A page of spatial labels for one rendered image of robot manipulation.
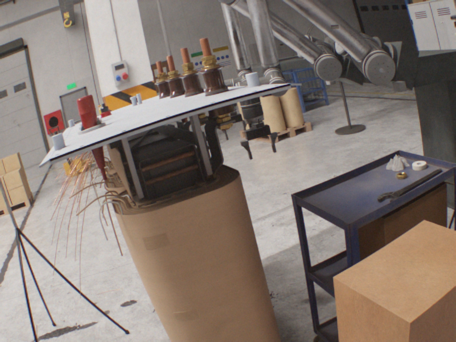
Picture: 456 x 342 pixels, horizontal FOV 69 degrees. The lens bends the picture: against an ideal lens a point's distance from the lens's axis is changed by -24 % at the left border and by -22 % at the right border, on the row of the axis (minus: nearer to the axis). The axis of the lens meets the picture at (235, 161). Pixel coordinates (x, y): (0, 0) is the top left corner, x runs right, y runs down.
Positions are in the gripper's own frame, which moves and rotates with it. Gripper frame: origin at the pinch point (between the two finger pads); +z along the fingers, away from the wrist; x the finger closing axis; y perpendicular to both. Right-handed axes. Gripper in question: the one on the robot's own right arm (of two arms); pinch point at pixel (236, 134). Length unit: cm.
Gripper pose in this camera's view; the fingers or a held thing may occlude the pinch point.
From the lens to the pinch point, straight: 290.3
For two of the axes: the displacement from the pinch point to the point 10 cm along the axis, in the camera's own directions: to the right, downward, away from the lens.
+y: -1.9, -1.9, 9.6
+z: 2.3, 9.4, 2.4
